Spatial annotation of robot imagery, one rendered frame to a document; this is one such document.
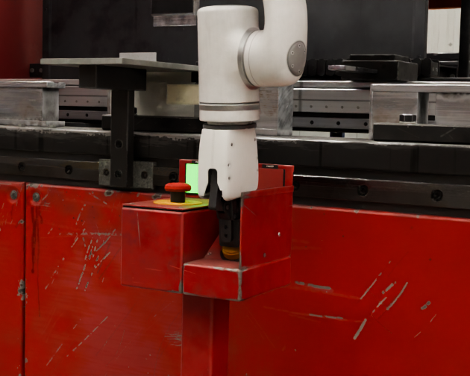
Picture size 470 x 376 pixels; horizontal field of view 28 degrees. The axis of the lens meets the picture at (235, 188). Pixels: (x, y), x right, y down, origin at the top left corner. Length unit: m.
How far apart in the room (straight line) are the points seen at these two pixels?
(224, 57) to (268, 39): 0.07
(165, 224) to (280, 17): 0.33
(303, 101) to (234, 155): 0.70
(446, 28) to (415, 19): 3.86
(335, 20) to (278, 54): 1.03
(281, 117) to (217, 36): 0.46
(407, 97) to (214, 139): 0.44
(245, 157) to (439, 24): 4.81
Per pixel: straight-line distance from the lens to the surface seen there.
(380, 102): 1.61
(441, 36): 6.03
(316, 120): 1.95
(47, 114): 2.03
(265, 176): 1.40
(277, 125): 1.69
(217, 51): 1.27
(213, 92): 1.27
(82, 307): 1.82
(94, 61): 1.60
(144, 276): 1.35
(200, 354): 1.38
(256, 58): 1.23
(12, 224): 1.92
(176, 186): 1.37
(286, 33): 1.22
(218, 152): 1.27
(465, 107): 1.56
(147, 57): 1.76
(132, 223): 1.35
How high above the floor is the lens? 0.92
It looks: 5 degrees down
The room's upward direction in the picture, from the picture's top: 2 degrees clockwise
